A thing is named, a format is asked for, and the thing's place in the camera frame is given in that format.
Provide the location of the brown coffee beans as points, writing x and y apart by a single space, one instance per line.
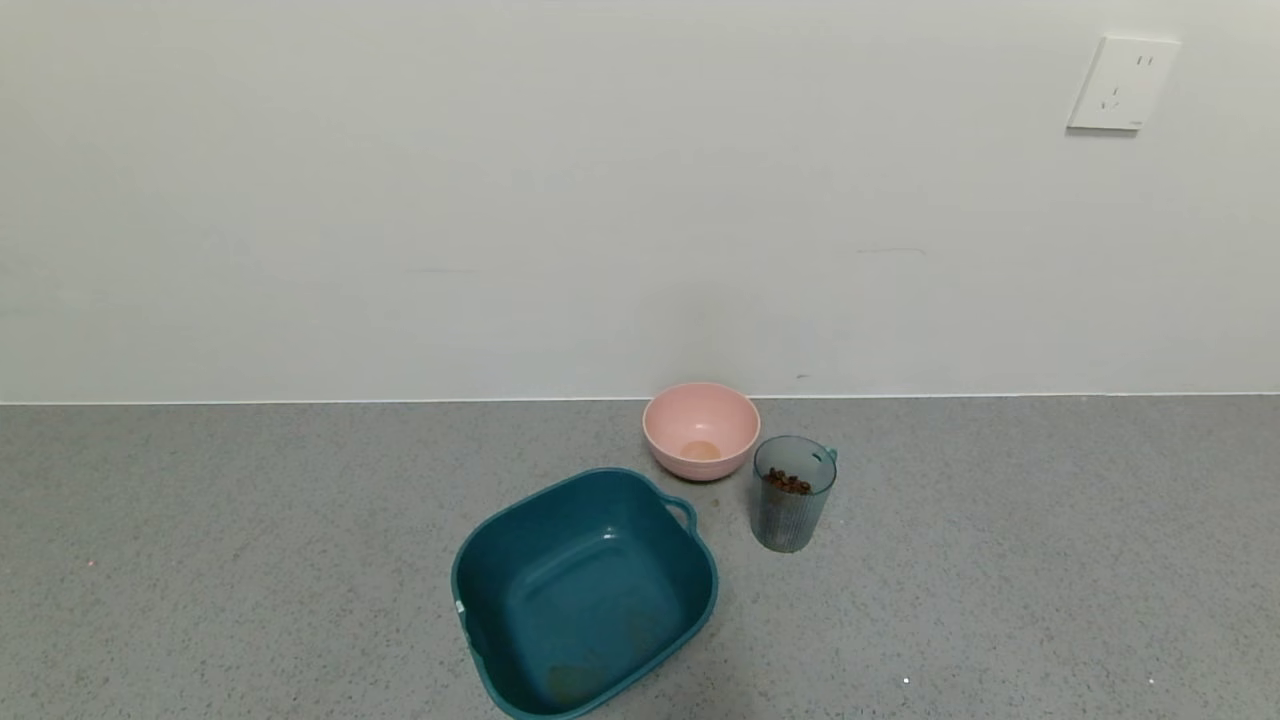
788 483

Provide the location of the translucent blue ribbed cup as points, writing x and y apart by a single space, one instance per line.
790 520

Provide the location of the pink plastic bowl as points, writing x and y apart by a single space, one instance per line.
700 425

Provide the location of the teal plastic basin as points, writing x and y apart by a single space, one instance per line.
585 600

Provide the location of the white wall socket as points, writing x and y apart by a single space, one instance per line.
1122 85

